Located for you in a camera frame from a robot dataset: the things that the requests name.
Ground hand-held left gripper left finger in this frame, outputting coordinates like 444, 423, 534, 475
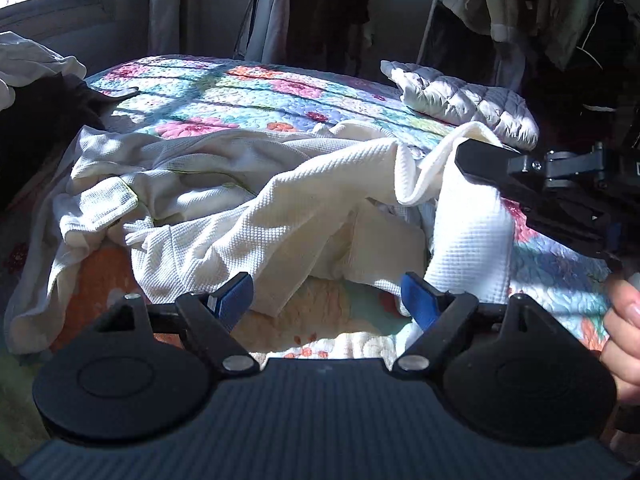
95, 272, 261, 377

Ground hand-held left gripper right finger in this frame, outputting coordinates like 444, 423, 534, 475
392, 272, 556, 378

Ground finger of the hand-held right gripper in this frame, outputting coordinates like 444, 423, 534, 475
454, 139, 608, 188
500, 180, 623, 263

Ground white waffle shirt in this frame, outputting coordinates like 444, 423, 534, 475
10, 121, 515, 356

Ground person's right hand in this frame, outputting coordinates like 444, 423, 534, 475
599, 271, 640, 407

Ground black hanging jacket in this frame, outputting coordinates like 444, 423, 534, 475
520, 0, 640, 153

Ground white rack pole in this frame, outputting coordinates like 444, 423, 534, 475
416, 0, 453, 63

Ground pale hanging garments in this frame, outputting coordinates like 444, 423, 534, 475
444, 0, 607, 72

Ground floral quilt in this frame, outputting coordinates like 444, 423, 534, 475
0, 54, 623, 461

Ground dark hanging garments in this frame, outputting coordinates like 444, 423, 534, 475
287, 0, 392, 77

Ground white hanging garment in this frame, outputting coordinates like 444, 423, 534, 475
245, 0, 292, 64

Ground dark cloth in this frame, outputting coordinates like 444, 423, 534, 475
0, 72, 141, 211

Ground grey curtain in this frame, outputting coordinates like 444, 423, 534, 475
134, 0, 201, 57

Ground white crumpled cloth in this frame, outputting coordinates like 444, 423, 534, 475
0, 31, 88, 111

